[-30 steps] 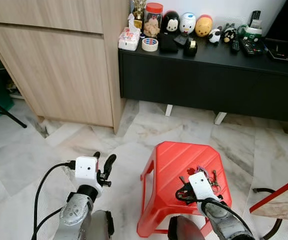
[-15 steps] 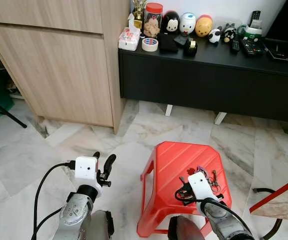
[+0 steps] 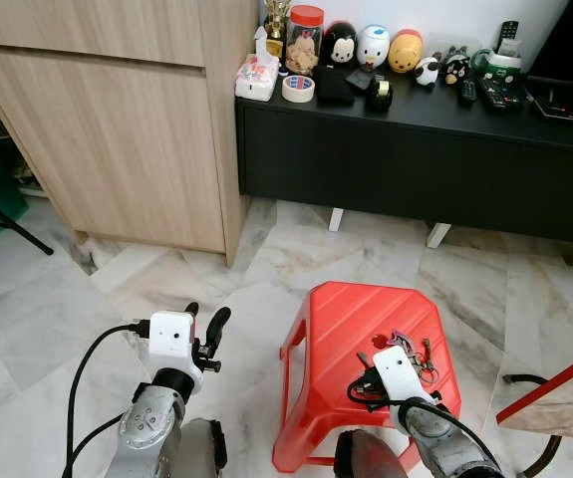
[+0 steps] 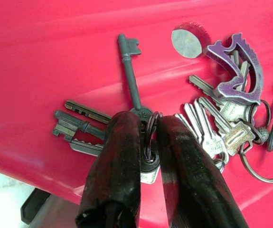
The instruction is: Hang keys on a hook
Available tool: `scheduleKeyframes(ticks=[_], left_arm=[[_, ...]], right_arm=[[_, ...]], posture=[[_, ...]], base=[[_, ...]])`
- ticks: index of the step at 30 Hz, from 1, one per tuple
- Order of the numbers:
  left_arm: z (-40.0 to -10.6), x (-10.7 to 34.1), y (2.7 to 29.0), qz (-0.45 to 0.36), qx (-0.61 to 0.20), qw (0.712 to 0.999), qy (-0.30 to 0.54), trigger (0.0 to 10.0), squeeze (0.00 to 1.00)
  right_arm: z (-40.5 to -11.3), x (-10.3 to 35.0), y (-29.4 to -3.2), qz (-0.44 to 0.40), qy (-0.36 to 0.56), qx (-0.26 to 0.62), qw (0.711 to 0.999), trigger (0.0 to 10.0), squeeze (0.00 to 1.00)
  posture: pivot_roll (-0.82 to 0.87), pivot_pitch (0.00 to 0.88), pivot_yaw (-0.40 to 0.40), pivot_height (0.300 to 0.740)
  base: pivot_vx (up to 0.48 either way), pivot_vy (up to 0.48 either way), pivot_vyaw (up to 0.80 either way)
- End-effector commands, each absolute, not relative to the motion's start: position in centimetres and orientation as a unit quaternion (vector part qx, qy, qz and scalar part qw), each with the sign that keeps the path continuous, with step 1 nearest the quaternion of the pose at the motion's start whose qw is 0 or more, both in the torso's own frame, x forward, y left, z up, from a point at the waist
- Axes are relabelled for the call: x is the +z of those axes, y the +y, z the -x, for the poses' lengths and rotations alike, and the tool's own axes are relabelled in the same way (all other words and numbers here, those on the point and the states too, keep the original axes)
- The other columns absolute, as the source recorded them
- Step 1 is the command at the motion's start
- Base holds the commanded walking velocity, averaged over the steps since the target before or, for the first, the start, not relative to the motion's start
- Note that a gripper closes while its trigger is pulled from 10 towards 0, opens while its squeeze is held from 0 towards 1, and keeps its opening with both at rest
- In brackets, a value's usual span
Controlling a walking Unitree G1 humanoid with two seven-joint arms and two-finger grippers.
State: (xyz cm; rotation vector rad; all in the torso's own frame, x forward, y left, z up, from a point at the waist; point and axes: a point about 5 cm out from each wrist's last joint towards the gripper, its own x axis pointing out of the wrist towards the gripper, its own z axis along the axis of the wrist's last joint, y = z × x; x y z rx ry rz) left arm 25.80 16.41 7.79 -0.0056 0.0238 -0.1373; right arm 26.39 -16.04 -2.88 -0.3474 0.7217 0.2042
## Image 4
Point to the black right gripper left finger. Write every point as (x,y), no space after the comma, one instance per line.
(117,171)

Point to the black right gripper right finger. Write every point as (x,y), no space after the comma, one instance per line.
(193,190)

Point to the dark grey key bunch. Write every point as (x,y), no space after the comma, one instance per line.
(130,78)

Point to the key bunch with purple tag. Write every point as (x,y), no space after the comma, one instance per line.
(231,86)

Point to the red plastic stool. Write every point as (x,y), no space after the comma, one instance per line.
(55,59)

